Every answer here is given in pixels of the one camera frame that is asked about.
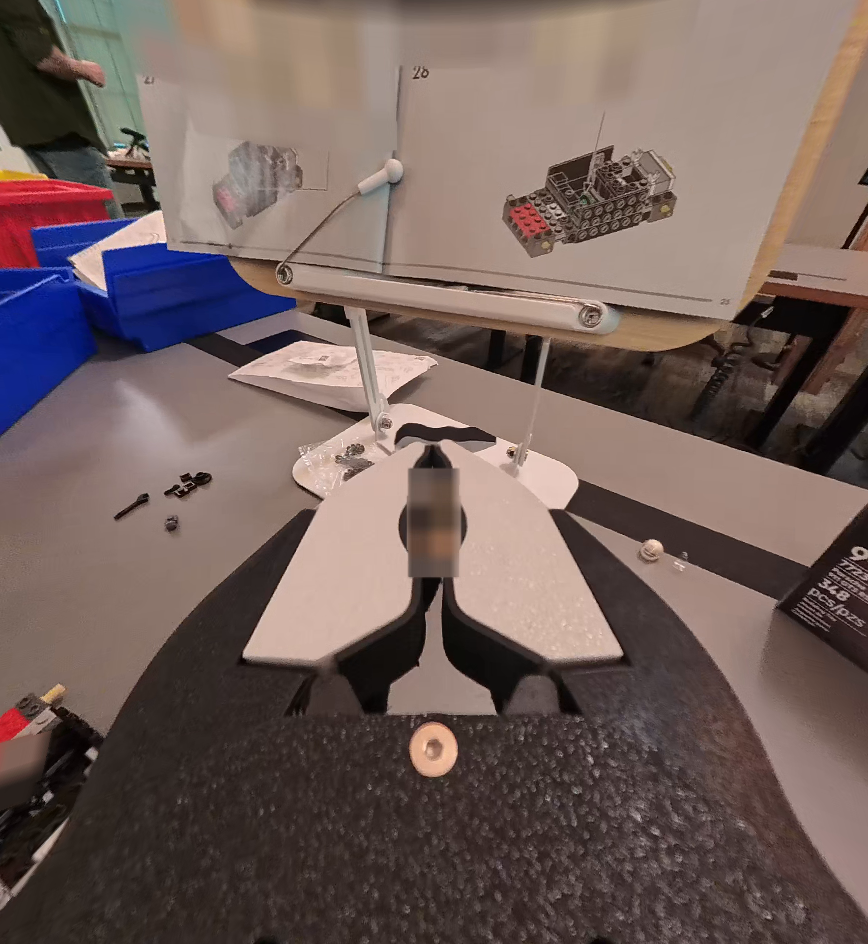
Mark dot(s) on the small clear piece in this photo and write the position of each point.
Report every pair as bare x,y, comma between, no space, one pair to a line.
681,562

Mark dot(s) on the white printed sheet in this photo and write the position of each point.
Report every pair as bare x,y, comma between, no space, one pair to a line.
121,247

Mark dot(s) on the large blue plastic bin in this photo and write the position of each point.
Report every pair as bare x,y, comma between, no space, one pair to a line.
21,354

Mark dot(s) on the black toy car box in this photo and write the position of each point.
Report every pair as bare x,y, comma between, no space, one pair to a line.
847,619

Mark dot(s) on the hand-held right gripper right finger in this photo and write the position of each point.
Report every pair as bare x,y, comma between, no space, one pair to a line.
530,582

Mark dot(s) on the open instruction booklet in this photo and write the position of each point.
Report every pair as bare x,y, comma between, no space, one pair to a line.
626,258

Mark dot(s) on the white wooden book stand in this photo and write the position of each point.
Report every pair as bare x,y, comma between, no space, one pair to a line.
441,296

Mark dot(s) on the loose grey black finger pad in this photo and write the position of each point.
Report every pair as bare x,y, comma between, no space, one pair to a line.
449,431

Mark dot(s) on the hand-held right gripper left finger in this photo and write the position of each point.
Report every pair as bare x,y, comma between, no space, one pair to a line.
345,575

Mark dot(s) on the white printed paper bag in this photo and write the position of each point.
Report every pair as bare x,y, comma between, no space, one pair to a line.
294,380

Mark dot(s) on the partly built brick car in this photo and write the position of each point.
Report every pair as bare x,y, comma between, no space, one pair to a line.
28,848

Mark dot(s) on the cluster of black clips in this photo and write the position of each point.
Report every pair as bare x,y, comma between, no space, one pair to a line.
183,487

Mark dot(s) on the red plastic bin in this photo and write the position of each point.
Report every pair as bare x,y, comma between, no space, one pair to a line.
28,210

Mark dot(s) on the small white round piece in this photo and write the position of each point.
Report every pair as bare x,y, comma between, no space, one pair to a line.
650,551

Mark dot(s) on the yellow plastic bin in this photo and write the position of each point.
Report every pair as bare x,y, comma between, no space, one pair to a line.
6,175

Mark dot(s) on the wooden side table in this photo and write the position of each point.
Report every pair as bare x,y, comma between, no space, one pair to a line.
132,166

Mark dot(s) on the long black brick pin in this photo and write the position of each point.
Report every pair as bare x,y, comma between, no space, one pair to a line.
132,507

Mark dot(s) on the clear bag of black parts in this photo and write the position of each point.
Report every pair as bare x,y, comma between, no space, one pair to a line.
349,461

